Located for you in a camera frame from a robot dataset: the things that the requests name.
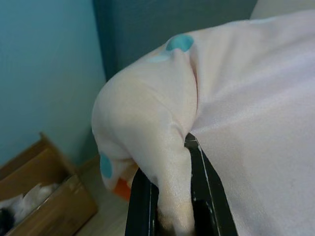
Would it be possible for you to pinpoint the grey-blue upholstered headboard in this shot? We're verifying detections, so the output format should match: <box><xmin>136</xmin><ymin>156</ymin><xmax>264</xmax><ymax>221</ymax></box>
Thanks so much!
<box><xmin>92</xmin><ymin>0</ymin><xmax>261</xmax><ymax>82</ymax></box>

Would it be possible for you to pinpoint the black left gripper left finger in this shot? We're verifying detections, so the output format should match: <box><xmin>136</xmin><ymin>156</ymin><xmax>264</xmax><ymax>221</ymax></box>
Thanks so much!
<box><xmin>125</xmin><ymin>168</ymin><xmax>160</xmax><ymax>236</ymax></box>

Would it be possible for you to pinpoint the brown cardboard box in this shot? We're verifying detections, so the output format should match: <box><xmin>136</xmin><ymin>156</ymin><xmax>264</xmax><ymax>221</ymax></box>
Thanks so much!
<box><xmin>0</xmin><ymin>132</ymin><xmax>98</xmax><ymax>236</ymax></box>

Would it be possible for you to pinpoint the white tissue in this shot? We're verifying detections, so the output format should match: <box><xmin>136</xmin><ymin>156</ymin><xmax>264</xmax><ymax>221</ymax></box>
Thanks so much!
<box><xmin>23</xmin><ymin>183</ymin><xmax>63</xmax><ymax>212</ymax></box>
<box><xmin>0</xmin><ymin>194</ymin><xmax>25</xmax><ymax>217</ymax></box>

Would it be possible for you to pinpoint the pink pillow with coloured dots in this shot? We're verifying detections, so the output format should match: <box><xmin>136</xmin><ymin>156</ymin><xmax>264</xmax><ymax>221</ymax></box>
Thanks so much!
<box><xmin>91</xmin><ymin>9</ymin><xmax>315</xmax><ymax>236</ymax></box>

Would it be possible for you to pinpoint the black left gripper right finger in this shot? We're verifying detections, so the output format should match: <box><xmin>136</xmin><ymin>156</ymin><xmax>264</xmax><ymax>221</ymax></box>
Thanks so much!
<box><xmin>184</xmin><ymin>132</ymin><xmax>238</xmax><ymax>236</ymax></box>

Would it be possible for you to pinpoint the black plastic bag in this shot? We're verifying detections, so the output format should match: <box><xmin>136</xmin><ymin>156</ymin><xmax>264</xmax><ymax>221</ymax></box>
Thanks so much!
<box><xmin>0</xmin><ymin>207</ymin><xmax>18</xmax><ymax>233</ymax></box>

